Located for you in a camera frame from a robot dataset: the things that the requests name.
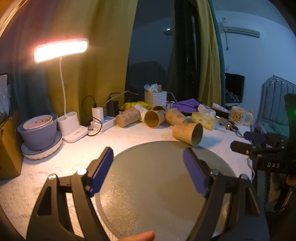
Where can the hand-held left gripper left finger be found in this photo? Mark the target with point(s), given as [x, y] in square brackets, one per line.
[101, 172]

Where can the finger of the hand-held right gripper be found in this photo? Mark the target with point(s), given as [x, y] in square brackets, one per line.
[241, 147]
[255, 137]

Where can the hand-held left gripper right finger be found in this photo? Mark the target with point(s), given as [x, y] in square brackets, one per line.
[194, 173]

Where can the brown paper cup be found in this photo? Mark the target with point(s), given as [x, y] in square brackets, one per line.
[174, 115]
[154, 118]
[160, 108]
[128, 117]
[186, 134]

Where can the white cup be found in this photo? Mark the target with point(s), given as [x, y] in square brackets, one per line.
[142, 111]

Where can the person's left hand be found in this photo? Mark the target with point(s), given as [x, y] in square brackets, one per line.
[141, 237]

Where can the cream mug with cat print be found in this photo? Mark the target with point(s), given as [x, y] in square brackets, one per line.
[239, 115]

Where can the round grey mat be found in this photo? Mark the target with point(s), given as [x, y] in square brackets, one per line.
[159, 192]

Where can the grey padded headboard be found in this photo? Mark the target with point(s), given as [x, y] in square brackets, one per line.
[275, 97]

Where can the white tube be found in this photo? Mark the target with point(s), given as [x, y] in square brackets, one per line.
[219, 107]

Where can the yellow tissue pack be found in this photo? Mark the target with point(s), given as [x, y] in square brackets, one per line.
[203, 119]

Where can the white power strip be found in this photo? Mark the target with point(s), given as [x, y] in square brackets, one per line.
[104, 122]

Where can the black monitor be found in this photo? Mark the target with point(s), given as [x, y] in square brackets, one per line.
[234, 88]

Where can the white charger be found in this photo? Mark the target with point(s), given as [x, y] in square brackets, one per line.
[97, 113]

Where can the white round base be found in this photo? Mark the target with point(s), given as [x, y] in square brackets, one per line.
[41, 151]

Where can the black power adapter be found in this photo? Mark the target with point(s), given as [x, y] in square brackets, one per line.
[112, 107]

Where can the purple cloth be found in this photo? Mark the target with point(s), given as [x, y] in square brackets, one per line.
[187, 104]

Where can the purple bowl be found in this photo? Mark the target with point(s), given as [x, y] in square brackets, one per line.
[38, 133]

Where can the yellow cloth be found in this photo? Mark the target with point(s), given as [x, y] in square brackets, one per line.
[136, 105]

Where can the white woven basket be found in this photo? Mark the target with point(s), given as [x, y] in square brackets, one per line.
[155, 99]

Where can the white desk lamp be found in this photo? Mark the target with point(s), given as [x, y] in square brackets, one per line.
[69, 92]

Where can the yellow curtain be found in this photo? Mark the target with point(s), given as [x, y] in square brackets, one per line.
[97, 60]
[205, 55]

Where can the white air conditioner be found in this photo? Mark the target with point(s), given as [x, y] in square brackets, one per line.
[242, 31]

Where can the clear plastic bag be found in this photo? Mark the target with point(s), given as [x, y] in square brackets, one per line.
[4, 97]

